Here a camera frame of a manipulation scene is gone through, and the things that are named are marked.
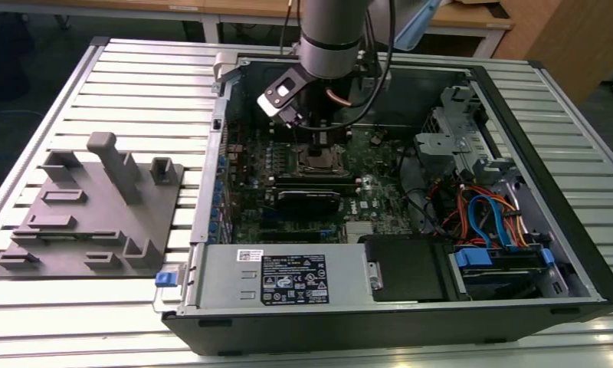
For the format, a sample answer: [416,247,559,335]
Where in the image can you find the thin dark arm cable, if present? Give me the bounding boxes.
[278,0,304,54]

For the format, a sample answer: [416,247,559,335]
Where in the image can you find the silver power supply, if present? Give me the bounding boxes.
[181,243,377,310]

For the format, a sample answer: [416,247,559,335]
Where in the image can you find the blue wire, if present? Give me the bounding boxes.
[467,195,515,250]

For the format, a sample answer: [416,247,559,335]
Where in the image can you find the grey parts rack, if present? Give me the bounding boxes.
[0,131,186,278]

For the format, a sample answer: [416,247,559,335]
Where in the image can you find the black expansion slot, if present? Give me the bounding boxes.
[258,229,339,243]

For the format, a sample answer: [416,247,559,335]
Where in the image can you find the wooden desk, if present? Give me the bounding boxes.
[29,0,515,58]

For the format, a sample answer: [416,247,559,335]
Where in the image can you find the wooden cabinet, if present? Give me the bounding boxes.
[495,0,613,104]

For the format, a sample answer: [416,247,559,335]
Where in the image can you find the black plastic shroud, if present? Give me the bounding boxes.
[357,234,464,304]

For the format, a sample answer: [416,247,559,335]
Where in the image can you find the grey metal drive cage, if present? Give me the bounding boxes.
[413,86,523,185]

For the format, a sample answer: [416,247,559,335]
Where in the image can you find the metal socket cover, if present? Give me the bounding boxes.
[295,144,353,178]

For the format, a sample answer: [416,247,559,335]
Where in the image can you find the green motherboard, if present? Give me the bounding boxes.
[224,114,425,246]

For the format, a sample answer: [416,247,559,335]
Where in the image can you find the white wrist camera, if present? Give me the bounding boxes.
[256,67,308,127]

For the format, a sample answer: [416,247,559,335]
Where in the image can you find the orange wire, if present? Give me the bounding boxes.
[441,184,492,247]
[489,193,543,250]

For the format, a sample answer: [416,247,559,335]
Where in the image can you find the black graphics card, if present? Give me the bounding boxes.
[274,189,344,218]

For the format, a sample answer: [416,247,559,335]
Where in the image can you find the black RAM slot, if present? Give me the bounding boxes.
[273,174,357,185]
[273,183,357,192]

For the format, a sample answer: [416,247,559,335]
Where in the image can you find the black PC case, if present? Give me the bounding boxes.
[160,51,613,357]

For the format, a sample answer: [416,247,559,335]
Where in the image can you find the blue floor cable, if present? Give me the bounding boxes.
[0,109,46,120]

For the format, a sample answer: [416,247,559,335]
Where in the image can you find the beige case lever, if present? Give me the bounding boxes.
[212,52,241,93]

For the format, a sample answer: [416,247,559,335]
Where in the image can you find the black wire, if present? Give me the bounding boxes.
[396,143,456,235]

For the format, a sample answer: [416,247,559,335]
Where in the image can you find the hard disk in blue carrier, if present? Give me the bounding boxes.
[452,247,553,300]

